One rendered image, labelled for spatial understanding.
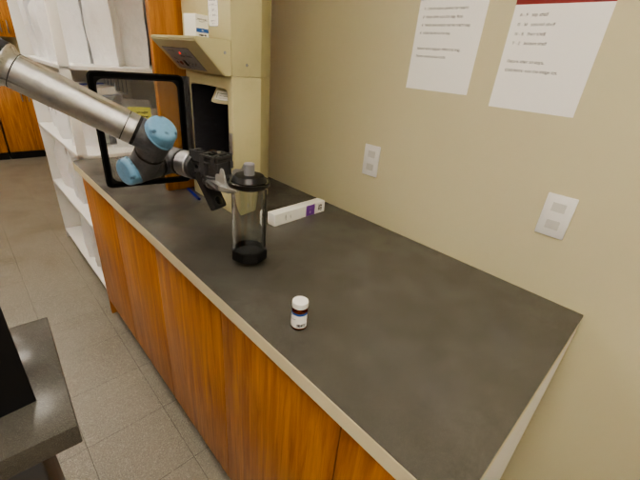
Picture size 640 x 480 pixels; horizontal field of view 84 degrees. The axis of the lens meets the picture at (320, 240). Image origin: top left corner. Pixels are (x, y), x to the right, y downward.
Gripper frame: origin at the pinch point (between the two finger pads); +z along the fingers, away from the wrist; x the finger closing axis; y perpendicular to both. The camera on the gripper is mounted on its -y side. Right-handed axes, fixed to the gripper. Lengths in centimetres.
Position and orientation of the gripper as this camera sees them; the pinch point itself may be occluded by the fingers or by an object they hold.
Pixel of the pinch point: (248, 189)
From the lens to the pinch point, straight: 97.2
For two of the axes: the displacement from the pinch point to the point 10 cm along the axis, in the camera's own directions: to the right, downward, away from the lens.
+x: 5.2, -3.4, 7.9
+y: 0.8, -9.0, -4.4
